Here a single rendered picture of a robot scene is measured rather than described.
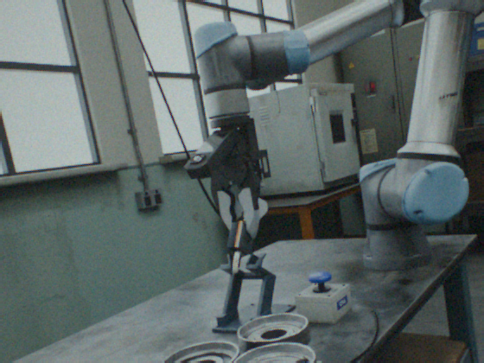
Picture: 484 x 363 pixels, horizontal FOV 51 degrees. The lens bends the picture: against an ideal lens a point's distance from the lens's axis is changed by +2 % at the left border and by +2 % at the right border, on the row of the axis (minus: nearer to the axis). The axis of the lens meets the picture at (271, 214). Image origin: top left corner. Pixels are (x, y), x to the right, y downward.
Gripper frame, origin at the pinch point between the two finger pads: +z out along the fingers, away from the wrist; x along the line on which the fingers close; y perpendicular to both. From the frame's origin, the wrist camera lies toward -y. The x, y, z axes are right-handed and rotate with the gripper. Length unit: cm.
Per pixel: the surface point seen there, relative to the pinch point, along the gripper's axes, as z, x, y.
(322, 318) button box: 15.0, -13.7, -0.8
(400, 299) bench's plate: 15.9, -22.9, 11.7
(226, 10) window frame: -109, 142, 226
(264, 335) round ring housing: 13.5, -9.5, -12.2
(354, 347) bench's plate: 15.9, -22.2, -8.7
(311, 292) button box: 11.4, -11.2, 1.4
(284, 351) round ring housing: 12.9, -16.3, -17.8
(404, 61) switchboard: -67, 65, 361
